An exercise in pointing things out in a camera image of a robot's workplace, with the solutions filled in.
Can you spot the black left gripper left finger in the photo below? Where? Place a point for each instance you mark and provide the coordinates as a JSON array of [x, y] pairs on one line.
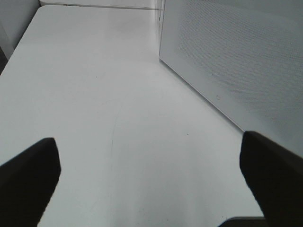
[[27, 183]]

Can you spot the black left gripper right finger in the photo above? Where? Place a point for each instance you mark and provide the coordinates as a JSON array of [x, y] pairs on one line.
[[275, 177]]

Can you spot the white microwave door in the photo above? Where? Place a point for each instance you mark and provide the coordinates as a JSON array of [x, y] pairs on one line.
[[243, 56]]

